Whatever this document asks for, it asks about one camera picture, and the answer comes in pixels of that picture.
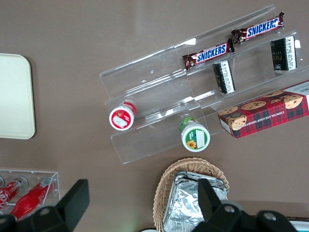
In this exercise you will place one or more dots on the red cola bottle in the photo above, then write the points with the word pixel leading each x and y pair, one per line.
pixel 7 195
pixel 29 203

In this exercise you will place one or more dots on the clear acrylic stepped display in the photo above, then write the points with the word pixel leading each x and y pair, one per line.
pixel 149 79

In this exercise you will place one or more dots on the Snickers chocolate bar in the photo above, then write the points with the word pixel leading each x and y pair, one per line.
pixel 210 53
pixel 259 27

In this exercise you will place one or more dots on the beige plastic serving tray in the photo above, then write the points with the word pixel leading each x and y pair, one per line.
pixel 14 96

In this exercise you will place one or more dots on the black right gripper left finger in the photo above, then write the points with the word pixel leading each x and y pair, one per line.
pixel 70 207

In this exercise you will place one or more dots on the small black white box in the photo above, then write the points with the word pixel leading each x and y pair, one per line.
pixel 224 77
pixel 285 54

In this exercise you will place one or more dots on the clear acrylic bottle rack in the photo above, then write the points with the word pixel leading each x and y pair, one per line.
pixel 54 186

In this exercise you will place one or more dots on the white rectangular snack tray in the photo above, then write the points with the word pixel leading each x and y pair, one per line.
pixel 300 223

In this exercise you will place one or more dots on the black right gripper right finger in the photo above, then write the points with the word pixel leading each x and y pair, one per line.
pixel 217 215

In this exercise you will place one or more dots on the green lid cup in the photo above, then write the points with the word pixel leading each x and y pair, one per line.
pixel 195 139

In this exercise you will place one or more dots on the stack of foil trays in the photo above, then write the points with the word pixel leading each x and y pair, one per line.
pixel 183 203

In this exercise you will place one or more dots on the red lid cup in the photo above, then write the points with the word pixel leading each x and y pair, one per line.
pixel 121 118

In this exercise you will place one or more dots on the oval light wicker basket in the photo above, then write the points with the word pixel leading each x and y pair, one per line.
pixel 164 186

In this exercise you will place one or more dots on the red tartan cookie box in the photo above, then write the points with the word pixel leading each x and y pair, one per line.
pixel 265 116

